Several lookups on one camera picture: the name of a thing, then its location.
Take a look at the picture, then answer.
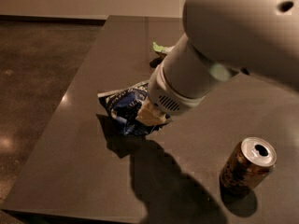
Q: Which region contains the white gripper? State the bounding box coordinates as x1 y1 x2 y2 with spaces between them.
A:
135 64 204 126

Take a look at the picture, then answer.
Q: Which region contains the blue Kettle chip bag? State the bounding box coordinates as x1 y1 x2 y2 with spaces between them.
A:
97 80 171 136

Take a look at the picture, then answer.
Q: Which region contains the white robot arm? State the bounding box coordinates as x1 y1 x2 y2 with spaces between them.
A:
136 0 299 126

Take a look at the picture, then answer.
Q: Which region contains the green rice chip bag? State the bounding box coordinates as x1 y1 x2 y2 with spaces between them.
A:
152 42 174 59

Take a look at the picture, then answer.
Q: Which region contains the brown soda can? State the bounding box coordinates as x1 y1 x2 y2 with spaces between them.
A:
220 137 278 198

